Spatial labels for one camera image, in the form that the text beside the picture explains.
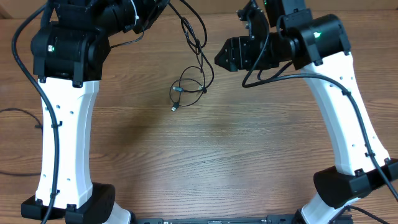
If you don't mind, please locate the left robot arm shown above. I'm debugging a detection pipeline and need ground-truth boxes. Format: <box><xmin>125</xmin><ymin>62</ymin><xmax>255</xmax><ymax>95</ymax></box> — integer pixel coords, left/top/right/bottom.
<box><xmin>21</xmin><ymin>0</ymin><xmax>167</xmax><ymax>223</ymax></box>

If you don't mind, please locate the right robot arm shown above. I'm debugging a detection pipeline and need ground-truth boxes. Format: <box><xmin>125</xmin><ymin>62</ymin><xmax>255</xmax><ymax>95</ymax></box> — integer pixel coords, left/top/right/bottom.
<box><xmin>215</xmin><ymin>1</ymin><xmax>397</xmax><ymax>223</ymax></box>

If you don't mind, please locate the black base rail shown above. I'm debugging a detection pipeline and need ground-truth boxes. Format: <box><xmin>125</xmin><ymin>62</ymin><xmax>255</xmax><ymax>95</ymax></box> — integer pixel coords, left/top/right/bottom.
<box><xmin>134</xmin><ymin>214</ymin><xmax>305</xmax><ymax>224</ymax></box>

